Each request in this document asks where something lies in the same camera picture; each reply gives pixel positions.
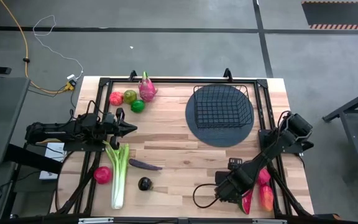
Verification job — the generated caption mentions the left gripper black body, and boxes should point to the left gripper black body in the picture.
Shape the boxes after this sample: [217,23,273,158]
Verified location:
[104,108,126,151]

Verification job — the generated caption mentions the thin white cable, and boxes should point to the thin white cable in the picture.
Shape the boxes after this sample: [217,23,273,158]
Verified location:
[32,14,85,81]

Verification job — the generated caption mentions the red orange oval fruit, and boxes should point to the red orange oval fruit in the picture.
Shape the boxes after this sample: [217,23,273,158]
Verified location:
[259,184,275,212]

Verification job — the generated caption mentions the black aluminium rig frame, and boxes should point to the black aluminium rig frame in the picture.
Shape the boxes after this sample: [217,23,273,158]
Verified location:
[51,68,315,224]

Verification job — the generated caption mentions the red round apple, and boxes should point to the red round apple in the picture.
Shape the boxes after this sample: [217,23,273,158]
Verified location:
[93,166,113,185]

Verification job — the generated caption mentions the dark side table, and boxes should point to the dark side table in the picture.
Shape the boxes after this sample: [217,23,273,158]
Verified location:
[321,83,358,175]

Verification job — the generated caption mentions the black hazard-striped floor mat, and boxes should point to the black hazard-striped floor mat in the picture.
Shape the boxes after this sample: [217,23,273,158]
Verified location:
[301,0,358,31]

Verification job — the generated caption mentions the bright green round fruit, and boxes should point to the bright green round fruit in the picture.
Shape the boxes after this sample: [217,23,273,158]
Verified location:
[131,99,146,114]

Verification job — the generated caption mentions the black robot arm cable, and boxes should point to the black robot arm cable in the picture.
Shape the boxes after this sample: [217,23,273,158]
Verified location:
[193,183,222,208]

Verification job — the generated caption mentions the grey office desk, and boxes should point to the grey office desk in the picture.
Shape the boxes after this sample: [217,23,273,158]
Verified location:
[0,77,31,166]

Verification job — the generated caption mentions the long purple eggplant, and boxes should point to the long purple eggplant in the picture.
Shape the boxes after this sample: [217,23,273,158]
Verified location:
[128,158,163,172]

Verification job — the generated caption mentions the yellow cable plug connector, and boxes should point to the yellow cable plug connector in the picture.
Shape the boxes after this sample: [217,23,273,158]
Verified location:
[64,73,77,93]

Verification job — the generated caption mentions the small orange pumpkin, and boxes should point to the small orange pumpkin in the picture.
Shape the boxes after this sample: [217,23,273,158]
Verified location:
[109,91,124,106]

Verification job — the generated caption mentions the silver aluminium bracket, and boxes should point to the silver aluminium bracket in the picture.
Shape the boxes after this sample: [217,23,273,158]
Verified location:
[252,218,288,224]
[78,217,114,224]

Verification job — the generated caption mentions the black wire basket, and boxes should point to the black wire basket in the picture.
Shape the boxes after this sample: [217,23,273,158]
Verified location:
[193,84,254,129]

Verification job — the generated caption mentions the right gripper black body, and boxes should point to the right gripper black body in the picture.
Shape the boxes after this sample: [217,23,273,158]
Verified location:
[215,170,249,202]

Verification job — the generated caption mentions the green white celery bunch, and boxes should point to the green white celery bunch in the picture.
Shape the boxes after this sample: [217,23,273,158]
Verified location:
[102,139,131,210]

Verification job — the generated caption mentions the white flat box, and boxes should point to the white flat box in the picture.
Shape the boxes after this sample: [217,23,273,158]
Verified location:
[38,142,68,181]

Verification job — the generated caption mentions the round dark blue placemat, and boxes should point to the round dark blue placemat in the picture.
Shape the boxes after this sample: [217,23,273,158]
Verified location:
[185,83,255,148]

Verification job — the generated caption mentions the olive green apple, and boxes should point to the olive green apple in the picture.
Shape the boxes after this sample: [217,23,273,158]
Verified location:
[123,90,138,105]

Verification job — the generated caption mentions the pink red round fruit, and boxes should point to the pink red round fruit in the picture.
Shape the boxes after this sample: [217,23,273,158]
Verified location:
[256,167,272,187]

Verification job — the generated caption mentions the pink dragon fruit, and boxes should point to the pink dragon fruit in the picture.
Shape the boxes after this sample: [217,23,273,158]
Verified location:
[138,71,159,103]

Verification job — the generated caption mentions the yellow power cable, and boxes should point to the yellow power cable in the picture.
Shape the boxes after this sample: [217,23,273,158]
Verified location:
[0,0,76,95]

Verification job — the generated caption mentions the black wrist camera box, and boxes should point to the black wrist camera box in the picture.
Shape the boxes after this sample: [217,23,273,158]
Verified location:
[227,157,244,171]

